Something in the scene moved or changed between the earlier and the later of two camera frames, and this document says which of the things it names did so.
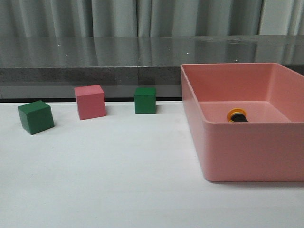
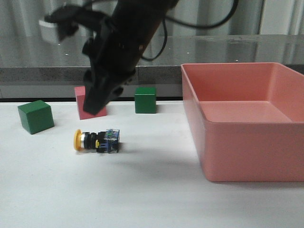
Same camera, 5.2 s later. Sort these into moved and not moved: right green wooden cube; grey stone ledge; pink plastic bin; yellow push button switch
Moved: yellow push button switch
Not moved: right green wooden cube; grey stone ledge; pink plastic bin
